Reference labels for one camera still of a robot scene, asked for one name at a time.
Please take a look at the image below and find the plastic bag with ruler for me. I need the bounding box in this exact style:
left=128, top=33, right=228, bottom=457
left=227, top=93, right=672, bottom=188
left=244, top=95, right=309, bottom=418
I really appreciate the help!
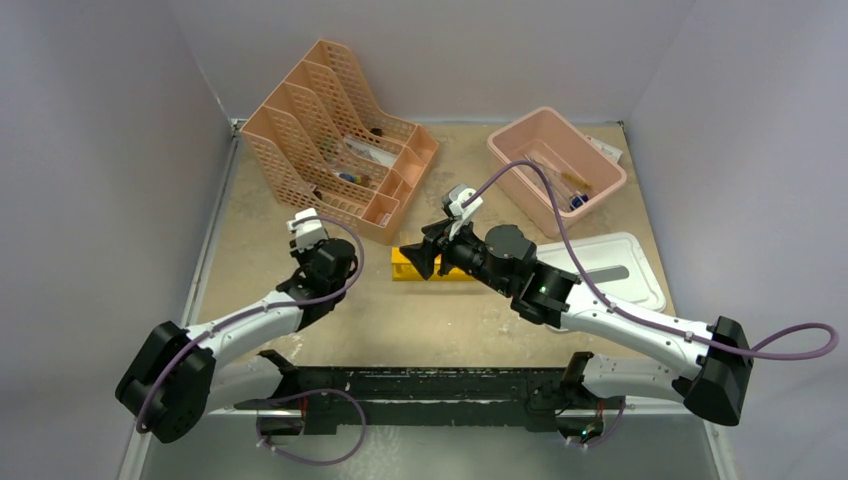
left=343, top=135, right=398, bottom=167

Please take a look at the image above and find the white label card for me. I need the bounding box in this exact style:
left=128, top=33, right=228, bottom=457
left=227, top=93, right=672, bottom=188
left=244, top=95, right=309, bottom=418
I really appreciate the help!
left=587, top=136, right=623, bottom=163

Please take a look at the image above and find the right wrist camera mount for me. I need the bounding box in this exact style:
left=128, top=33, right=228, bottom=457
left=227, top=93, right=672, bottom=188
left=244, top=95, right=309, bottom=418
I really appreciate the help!
left=443, top=183, right=483, bottom=240

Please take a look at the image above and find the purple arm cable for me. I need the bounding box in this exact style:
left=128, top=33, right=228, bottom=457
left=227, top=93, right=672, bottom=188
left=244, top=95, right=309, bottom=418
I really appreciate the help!
left=463, top=160, right=840, bottom=362
left=135, top=215, right=366, bottom=435

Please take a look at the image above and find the brown test tube brush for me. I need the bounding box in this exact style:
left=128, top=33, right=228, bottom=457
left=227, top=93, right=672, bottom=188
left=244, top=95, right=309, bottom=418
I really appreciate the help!
left=560, top=172, right=592, bottom=190

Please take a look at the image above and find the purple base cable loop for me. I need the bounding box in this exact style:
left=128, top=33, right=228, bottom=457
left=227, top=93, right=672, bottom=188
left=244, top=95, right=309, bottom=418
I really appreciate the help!
left=255, top=388, right=368, bottom=466

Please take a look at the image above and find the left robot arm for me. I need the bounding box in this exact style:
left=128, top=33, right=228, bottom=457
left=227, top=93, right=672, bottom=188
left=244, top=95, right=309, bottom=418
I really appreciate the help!
left=115, top=238, right=365, bottom=443

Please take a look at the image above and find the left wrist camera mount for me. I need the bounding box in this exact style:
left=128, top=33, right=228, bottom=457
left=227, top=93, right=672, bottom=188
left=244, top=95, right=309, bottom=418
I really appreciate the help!
left=286, top=208, right=329, bottom=253

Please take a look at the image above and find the yellow test tube rack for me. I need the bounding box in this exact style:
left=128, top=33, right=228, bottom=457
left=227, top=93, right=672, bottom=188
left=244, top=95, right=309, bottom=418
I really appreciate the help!
left=391, top=247, right=473, bottom=282

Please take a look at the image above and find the white bin lid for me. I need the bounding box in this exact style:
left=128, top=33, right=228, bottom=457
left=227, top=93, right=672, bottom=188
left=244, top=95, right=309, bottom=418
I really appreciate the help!
left=570, top=232, right=667, bottom=313

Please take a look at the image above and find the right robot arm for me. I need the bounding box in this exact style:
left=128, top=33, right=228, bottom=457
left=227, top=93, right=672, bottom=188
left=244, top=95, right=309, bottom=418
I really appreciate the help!
left=399, top=220, right=753, bottom=426

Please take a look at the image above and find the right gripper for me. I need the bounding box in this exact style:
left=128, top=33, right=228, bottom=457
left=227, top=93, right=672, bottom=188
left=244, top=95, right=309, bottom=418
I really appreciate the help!
left=401, top=215, right=515, bottom=297

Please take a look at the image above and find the pink mesh file organizer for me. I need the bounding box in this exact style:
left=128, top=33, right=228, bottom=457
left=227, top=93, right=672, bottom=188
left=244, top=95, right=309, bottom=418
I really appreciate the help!
left=240, top=40, right=439, bottom=244

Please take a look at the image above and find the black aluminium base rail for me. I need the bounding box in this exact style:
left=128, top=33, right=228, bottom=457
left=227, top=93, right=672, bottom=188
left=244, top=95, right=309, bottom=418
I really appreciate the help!
left=201, top=350, right=649, bottom=443

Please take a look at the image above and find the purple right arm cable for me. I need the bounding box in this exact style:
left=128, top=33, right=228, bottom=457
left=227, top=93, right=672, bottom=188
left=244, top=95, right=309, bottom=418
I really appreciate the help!
left=463, top=160, right=840, bottom=362

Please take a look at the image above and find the bag of coloured markers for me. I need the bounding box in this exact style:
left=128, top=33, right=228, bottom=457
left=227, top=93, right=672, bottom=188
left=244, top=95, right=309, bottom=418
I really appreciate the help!
left=336, top=171, right=370, bottom=187

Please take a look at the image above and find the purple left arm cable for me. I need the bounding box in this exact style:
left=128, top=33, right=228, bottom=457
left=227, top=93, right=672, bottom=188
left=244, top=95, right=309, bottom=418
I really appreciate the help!
left=135, top=215, right=366, bottom=435

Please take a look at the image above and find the blue cap glass flask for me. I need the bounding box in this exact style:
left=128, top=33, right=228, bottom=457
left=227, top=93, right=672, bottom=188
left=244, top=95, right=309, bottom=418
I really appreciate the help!
left=569, top=193, right=589, bottom=211

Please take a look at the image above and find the pink plastic bin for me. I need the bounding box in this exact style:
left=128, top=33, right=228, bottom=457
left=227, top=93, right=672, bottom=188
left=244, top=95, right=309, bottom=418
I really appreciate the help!
left=487, top=107, right=627, bottom=238

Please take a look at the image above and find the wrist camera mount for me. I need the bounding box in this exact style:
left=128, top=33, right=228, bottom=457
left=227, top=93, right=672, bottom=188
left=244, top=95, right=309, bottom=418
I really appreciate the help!
left=443, top=183, right=483, bottom=240
left=286, top=208, right=329, bottom=253

